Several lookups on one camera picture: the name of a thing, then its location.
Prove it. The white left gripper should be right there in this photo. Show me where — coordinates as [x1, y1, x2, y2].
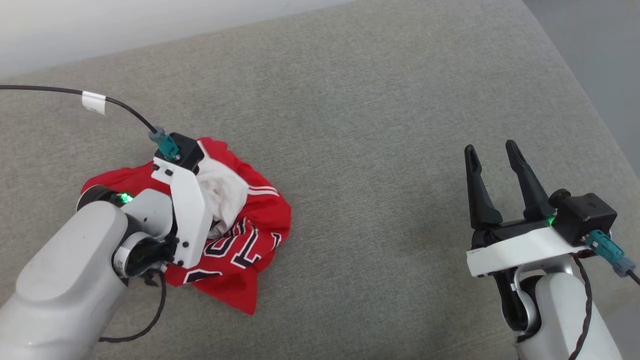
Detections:
[114, 158, 213, 279]

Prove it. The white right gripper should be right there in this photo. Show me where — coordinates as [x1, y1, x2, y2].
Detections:
[464, 140, 592, 279]

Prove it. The red white sports jersey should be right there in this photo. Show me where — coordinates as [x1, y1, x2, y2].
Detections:
[80, 136, 292, 316]

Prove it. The grey fabric sofa cushion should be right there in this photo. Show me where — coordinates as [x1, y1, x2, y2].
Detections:
[0, 0, 640, 360]

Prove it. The teal left camera cable connector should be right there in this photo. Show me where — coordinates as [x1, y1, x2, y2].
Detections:
[149, 126, 181, 161]

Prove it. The teal camera cable connector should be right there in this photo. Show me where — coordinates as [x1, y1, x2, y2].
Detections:
[149, 126, 181, 161]
[584, 229, 637, 278]

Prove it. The teal right camera cable connector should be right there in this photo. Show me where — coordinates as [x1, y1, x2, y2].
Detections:
[584, 229, 637, 278]

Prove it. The thin black right gripper cable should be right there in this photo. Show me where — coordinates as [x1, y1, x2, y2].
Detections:
[567, 252, 596, 360]

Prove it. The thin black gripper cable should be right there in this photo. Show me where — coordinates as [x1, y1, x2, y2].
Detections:
[567, 252, 596, 360]
[98, 270, 168, 344]

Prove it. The thin black left gripper cable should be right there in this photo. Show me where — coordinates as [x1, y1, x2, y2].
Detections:
[98, 270, 168, 344]

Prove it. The white cable label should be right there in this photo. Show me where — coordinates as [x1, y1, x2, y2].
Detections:
[81, 91, 107, 116]

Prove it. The black left camera cable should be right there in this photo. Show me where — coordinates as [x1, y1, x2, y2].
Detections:
[0, 85, 160, 134]

